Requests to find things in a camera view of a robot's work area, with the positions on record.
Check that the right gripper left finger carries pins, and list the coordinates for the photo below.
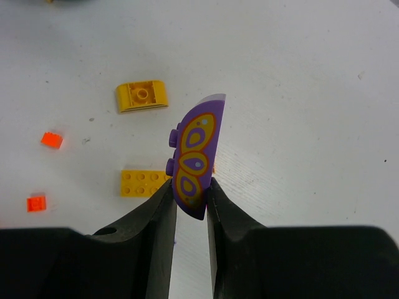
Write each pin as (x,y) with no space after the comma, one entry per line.
(129,258)

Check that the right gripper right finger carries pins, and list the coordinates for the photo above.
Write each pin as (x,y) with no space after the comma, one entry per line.
(250,260)

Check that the small orange cube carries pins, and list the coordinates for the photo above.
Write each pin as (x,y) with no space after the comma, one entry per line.
(36,204)
(52,140)

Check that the purple lego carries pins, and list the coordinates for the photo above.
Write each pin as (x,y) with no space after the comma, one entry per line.
(195,141)

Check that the yellow long lego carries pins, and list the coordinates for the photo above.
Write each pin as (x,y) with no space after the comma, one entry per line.
(141,183)

